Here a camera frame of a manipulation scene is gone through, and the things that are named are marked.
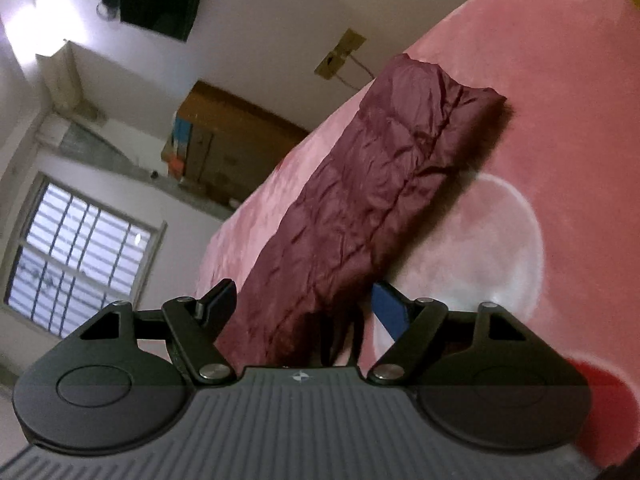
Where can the wooden cabinet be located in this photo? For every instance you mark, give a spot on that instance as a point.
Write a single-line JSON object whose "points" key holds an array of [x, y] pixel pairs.
{"points": [[240, 135]]}

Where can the barred window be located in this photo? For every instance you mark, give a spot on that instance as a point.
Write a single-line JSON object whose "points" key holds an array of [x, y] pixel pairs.
{"points": [[80, 255]]}

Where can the orange box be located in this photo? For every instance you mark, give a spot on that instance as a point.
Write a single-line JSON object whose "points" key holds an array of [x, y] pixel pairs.
{"points": [[175, 165]]}

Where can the grey patterned curtain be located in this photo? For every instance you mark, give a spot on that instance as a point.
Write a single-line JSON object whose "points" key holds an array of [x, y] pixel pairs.
{"points": [[95, 147]]}

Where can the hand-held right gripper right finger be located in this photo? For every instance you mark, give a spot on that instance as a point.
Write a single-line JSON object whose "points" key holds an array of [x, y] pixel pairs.
{"points": [[392, 310]]}

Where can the brass wall socket plate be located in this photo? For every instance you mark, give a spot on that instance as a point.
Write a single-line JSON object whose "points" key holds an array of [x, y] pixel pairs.
{"points": [[351, 41], [329, 66]]}

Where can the maroon puffer jacket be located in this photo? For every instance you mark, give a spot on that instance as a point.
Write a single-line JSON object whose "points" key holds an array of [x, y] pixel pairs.
{"points": [[370, 170]]}

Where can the blue box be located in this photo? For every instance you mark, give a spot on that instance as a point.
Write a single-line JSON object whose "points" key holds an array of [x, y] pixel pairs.
{"points": [[181, 134]]}

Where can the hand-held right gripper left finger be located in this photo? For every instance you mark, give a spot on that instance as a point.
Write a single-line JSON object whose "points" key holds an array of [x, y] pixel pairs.
{"points": [[224, 301]]}

